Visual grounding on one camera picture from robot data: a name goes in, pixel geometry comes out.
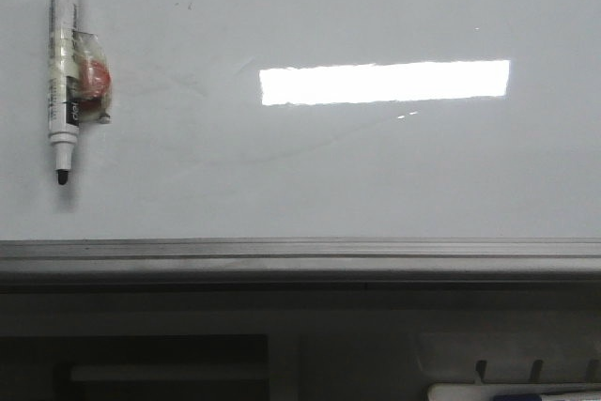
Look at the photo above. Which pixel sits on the white whiteboard with aluminium frame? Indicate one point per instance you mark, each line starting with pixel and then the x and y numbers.
pixel 311 140

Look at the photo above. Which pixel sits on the white black whiteboard marker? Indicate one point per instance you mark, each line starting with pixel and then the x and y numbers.
pixel 64 84

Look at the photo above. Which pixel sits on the grey marker tray with hooks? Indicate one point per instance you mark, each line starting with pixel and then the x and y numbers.
pixel 508 357

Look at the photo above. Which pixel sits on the red magnet taped to marker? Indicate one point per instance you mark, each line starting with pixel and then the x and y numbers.
pixel 95 80

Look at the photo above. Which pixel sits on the white marker in tray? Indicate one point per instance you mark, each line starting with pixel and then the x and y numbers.
pixel 489 391

